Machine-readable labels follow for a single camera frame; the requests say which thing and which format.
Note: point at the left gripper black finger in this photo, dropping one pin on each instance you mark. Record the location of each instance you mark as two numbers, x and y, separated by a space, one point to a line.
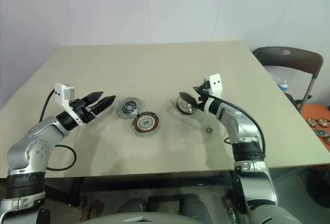
94 97
105 104

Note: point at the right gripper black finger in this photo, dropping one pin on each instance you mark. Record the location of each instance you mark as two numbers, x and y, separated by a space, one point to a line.
187 97
198 107

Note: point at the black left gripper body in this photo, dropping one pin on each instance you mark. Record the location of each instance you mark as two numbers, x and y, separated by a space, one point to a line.
82 110

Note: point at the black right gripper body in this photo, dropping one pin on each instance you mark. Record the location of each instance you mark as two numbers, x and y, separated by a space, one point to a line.
205 86

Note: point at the black and silver motor rotor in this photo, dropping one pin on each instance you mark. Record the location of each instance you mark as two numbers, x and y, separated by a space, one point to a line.
185 107

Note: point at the grey motor cover with circuit board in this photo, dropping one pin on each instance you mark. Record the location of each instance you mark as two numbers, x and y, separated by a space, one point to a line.
126 108

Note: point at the grey motor housing with copper windings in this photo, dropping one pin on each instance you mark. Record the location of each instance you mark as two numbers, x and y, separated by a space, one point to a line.
145 124

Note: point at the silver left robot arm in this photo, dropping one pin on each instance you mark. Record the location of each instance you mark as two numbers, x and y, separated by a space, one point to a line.
33 151

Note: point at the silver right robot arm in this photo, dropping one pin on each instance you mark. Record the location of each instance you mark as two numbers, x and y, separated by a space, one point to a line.
245 126

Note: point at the small metal washer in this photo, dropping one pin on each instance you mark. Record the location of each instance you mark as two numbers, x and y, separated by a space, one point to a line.
207 130

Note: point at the small bottle with blue cap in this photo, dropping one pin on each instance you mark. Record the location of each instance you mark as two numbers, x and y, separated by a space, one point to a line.
284 86

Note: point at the dark grey folding chair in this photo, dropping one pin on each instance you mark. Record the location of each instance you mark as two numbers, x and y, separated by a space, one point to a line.
283 58

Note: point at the silver robot torso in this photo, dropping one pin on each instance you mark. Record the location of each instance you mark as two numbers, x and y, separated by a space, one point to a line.
180 216

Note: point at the orange stool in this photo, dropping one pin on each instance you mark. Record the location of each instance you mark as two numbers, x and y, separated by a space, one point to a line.
317 110

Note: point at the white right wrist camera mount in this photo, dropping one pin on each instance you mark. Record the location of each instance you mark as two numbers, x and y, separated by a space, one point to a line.
215 84

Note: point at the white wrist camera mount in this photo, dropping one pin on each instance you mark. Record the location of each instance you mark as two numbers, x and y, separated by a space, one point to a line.
60 92
215 84

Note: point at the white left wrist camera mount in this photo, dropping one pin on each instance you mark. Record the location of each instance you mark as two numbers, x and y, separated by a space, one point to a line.
60 92

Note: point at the black table frame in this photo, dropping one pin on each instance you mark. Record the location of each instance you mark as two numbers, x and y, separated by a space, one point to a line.
74 188

